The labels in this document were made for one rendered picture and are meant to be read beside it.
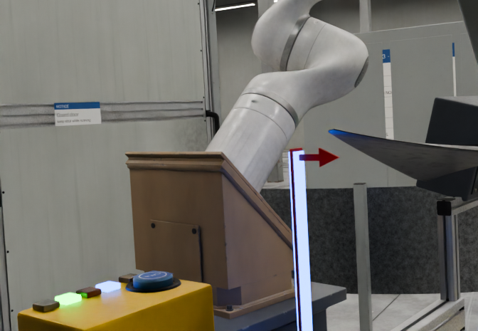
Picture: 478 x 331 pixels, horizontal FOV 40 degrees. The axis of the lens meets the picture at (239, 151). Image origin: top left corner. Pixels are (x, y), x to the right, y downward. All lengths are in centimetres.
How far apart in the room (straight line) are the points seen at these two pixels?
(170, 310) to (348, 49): 74
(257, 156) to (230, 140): 5
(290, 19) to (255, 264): 48
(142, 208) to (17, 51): 123
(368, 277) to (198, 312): 188
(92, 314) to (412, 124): 638
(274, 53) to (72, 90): 125
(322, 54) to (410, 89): 566
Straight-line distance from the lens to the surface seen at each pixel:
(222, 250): 101
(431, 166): 84
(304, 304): 86
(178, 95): 275
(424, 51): 687
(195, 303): 65
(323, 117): 719
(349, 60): 123
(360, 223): 245
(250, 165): 110
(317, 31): 126
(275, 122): 114
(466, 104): 134
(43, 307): 62
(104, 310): 61
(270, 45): 126
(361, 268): 248
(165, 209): 111
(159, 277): 66
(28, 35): 232
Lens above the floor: 124
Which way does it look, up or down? 3 degrees down
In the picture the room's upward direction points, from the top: 3 degrees counter-clockwise
